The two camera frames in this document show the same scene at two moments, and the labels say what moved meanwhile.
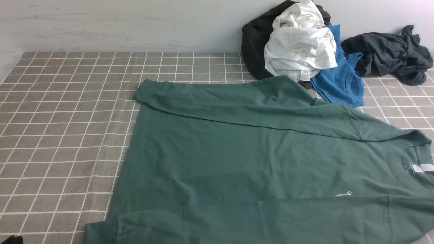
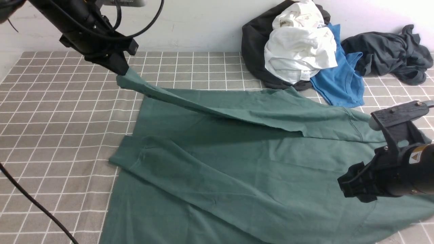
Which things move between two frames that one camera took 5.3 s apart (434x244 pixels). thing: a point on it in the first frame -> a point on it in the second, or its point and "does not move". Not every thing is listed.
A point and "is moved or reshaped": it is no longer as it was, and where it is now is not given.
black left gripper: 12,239 -> 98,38
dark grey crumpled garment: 397,54 does not move
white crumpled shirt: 299,45 does not move
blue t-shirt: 341,85 does not move
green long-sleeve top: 259,160 is moved or reshaped
